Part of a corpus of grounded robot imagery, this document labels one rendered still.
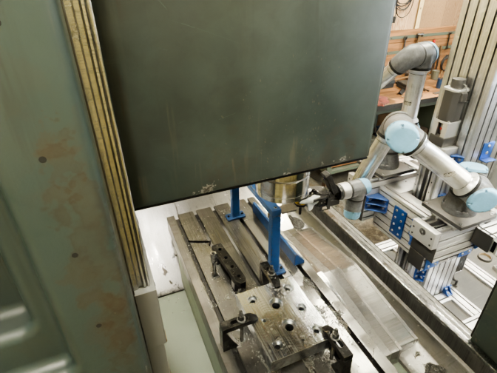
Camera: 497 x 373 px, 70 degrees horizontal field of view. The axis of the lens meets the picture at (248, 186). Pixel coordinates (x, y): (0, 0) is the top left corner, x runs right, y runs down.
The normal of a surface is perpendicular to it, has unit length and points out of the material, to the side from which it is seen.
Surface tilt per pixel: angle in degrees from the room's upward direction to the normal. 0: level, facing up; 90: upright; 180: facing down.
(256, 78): 90
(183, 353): 0
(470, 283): 0
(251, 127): 90
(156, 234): 24
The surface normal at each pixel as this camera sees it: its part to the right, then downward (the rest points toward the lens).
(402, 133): -0.32, 0.42
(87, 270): 0.39, 0.46
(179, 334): -0.01, -0.86
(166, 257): 0.14, -0.60
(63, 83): 0.62, 0.40
